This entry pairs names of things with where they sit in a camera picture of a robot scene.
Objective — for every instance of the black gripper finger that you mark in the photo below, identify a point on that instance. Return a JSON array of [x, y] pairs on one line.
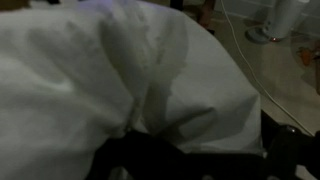
[[276, 138]]

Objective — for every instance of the white duvet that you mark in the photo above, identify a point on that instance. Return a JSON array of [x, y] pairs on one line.
[[117, 90]]

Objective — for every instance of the white floor fan base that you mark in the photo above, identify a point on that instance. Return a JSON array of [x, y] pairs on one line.
[[281, 18]]

